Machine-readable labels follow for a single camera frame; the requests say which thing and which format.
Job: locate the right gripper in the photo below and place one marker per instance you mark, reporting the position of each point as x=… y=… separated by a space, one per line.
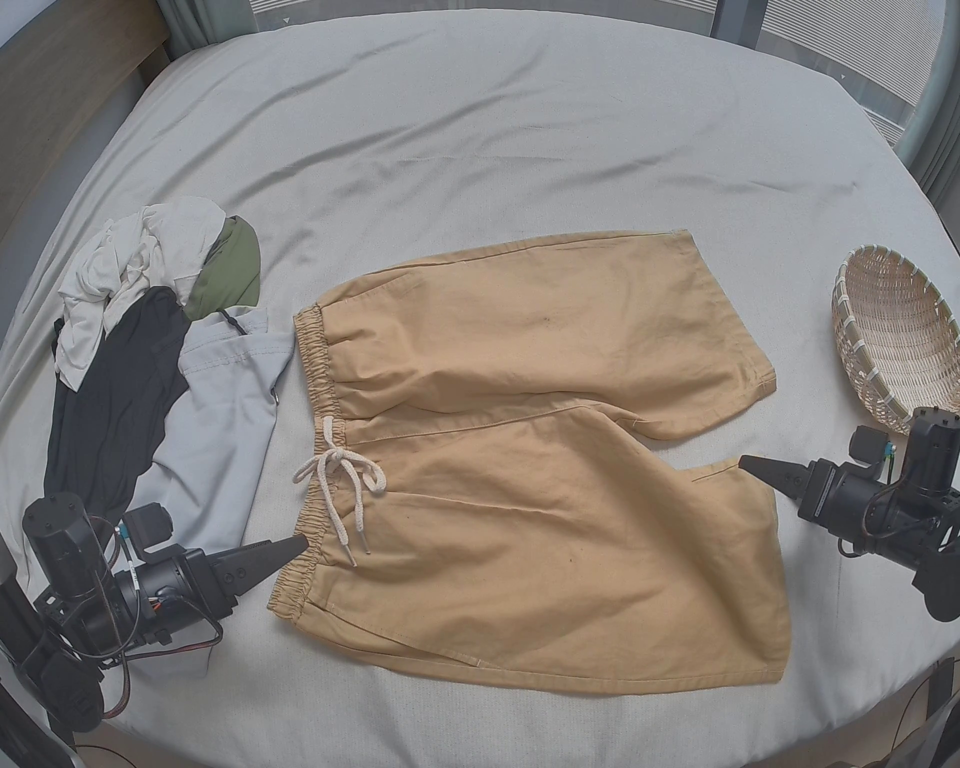
x=832 y=495

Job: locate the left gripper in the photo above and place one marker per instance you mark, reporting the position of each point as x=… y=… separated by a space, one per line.
x=180 y=585

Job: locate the tan shorts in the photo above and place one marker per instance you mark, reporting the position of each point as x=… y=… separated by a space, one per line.
x=525 y=450

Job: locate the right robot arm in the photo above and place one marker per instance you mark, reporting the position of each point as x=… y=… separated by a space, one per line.
x=930 y=450

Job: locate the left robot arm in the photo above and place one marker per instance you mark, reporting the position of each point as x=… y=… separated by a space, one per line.
x=56 y=532

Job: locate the pale grey garment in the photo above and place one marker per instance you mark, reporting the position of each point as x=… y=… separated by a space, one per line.
x=225 y=420

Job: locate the round woven basket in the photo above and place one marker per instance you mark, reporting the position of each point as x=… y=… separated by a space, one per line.
x=892 y=322

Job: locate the black garment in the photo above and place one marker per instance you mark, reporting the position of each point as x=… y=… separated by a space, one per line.
x=112 y=390

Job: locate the green garment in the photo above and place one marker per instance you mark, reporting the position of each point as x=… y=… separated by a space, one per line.
x=232 y=270

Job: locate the white garment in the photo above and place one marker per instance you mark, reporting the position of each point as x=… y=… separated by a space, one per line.
x=150 y=240

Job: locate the bed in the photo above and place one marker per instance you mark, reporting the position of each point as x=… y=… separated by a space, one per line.
x=525 y=112

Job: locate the grey-green curtain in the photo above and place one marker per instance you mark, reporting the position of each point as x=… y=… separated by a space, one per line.
x=941 y=150
x=202 y=22

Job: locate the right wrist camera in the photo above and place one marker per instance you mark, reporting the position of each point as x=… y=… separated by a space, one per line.
x=870 y=446

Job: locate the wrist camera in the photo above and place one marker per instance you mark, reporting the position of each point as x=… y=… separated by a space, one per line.
x=870 y=446
x=146 y=525

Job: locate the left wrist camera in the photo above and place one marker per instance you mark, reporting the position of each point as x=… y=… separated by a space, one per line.
x=146 y=525

